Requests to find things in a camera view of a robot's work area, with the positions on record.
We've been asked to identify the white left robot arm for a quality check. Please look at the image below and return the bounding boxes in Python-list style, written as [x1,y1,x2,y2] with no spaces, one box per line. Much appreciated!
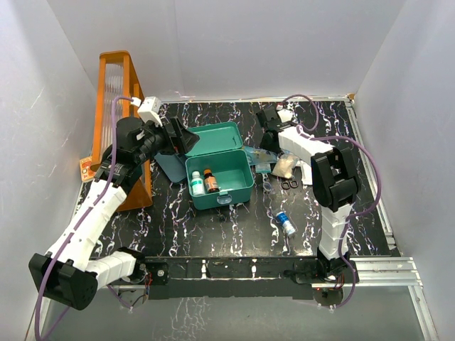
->
[28,117,200,310]

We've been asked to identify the teal medicine box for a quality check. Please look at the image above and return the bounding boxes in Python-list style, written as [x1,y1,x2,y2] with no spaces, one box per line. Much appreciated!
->
[185,121,255,210]

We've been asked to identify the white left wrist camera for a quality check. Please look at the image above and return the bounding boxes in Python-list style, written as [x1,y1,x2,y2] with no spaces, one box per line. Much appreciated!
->
[137,97,163,127]

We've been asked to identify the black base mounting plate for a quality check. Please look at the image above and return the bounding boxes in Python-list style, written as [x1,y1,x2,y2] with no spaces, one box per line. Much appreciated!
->
[106,256,360,301]

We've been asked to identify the teal wipe packet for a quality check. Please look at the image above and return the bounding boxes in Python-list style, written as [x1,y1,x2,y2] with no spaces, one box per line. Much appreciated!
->
[255,163,272,174]

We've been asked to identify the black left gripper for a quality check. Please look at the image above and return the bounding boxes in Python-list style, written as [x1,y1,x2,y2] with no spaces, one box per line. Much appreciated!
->
[134,117,199,164]

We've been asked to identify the orange wooden rack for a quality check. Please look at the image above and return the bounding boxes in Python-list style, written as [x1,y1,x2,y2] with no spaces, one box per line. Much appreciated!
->
[90,50,152,211]

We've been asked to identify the dark teal inner tray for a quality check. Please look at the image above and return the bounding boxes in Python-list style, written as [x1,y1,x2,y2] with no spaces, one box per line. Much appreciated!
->
[154,153,187,183]

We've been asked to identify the white blue bandage roll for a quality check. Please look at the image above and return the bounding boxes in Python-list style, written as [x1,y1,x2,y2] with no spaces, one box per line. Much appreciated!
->
[275,211,296,237]

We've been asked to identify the white medicine bottle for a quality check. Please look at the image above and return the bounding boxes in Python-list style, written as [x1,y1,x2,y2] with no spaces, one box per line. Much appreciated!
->
[191,170,205,196]

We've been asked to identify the black scissors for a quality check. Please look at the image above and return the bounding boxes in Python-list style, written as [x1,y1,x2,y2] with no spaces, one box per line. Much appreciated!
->
[281,179,299,190]

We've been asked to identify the beige gauze bag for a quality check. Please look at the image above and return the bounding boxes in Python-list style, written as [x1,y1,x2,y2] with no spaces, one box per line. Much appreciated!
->
[272,153,299,179]

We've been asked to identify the blue cotton swab bag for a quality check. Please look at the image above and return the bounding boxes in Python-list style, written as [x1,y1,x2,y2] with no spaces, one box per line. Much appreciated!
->
[242,146,278,166]

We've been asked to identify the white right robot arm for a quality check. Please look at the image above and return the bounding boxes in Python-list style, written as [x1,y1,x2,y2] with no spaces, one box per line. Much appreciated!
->
[257,107,360,282]

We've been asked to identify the orange card box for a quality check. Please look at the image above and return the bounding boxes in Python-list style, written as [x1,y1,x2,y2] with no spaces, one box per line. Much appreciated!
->
[80,156,95,183]

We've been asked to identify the brown orange-cap bottle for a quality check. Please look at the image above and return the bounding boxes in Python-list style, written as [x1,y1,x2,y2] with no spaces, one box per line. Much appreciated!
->
[203,169,220,193]

